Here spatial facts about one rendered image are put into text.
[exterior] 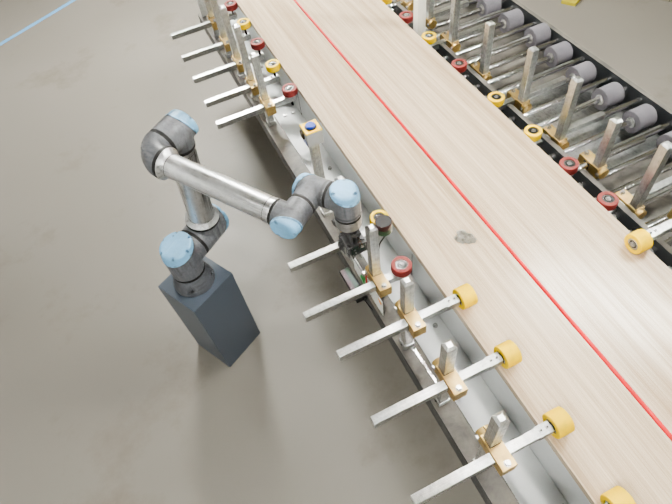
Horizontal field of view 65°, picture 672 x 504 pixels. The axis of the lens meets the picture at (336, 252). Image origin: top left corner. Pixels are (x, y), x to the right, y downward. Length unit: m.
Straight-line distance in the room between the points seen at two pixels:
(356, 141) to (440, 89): 0.53
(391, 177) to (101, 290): 1.99
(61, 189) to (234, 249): 1.49
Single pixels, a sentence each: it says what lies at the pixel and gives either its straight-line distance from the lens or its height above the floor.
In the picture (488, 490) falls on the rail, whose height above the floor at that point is 0.70.
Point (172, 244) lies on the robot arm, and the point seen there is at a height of 0.87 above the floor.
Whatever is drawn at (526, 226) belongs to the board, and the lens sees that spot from 2.20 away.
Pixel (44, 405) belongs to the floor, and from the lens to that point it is 3.32.
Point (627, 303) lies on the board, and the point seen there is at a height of 0.90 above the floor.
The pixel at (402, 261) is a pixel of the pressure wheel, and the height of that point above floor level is 0.90.
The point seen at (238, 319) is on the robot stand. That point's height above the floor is 0.27.
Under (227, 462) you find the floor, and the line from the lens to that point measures 2.78.
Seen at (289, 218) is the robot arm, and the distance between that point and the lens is 1.60.
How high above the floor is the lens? 2.58
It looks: 53 degrees down
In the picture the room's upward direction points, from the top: 10 degrees counter-clockwise
